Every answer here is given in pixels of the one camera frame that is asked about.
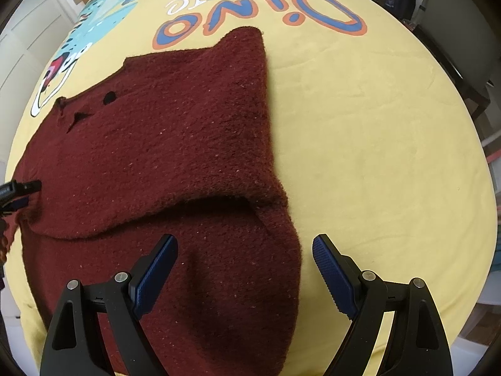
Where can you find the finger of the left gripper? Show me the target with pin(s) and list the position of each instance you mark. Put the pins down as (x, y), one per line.
(14, 190)
(14, 206)

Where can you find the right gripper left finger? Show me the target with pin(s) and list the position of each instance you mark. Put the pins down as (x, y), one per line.
(75, 344)

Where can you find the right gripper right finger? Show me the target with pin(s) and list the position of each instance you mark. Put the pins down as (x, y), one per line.
(417, 343)

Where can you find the dark red knitted sweater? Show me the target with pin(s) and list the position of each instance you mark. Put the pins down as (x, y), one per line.
(175, 142)

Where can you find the person's left hand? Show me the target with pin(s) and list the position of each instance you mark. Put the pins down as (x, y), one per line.
(7, 232)

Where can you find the white wardrobe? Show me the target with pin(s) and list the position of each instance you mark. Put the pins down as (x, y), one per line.
(32, 35)

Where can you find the yellow dinosaur print bedspread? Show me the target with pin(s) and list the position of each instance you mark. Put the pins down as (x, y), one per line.
(371, 143)

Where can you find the dark hanging bag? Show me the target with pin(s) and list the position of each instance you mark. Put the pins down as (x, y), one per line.
(401, 9)

